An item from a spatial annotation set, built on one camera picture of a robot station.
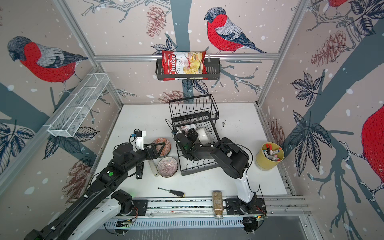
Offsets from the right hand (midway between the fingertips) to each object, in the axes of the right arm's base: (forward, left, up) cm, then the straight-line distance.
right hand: (189, 134), depth 95 cm
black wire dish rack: (+21, -3, -2) cm, 21 cm away
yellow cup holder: (-13, -47, 0) cm, 49 cm away
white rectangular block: (-22, +19, -3) cm, 29 cm away
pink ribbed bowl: (-20, +11, -4) cm, 24 cm away
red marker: (-10, -46, +5) cm, 48 cm away
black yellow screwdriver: (-34, +4, -6) cm, 34 cm away
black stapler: (-21, +30, -8) cm, 37 cm away
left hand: (-17, +12, +16) cm, 27 cm away
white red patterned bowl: (+2, +1, +5) cm, 5 cm away
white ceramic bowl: (-3, -9, +4) cm, 10 cm away
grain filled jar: (-38, -17, -2) cm, 42 cm away
